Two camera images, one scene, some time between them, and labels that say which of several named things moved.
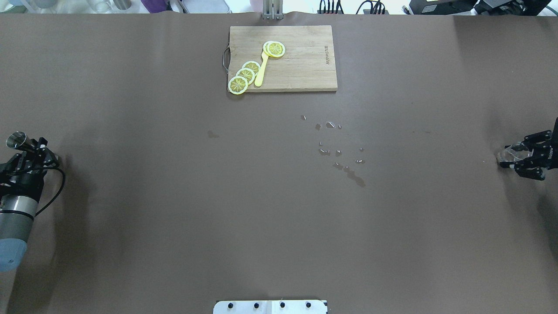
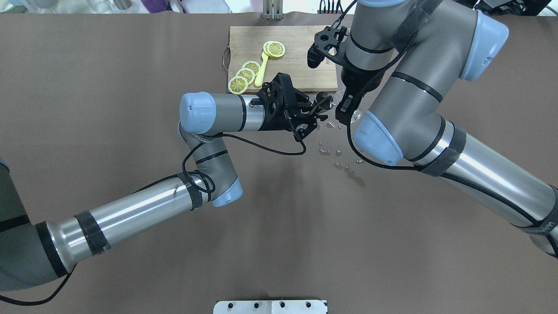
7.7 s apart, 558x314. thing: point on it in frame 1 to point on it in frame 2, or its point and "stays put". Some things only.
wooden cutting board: x=307 y=65 stays put
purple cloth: x=155 y=6 stays put
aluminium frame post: x=273 y=10 stays put
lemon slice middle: x=247 y=73 stays put
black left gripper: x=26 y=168 to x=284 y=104
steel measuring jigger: x=18 y=140 to x=324 y=100
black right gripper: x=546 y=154 to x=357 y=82
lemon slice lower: x=237 y=85 stays put
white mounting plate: x=270 y=307 stays put
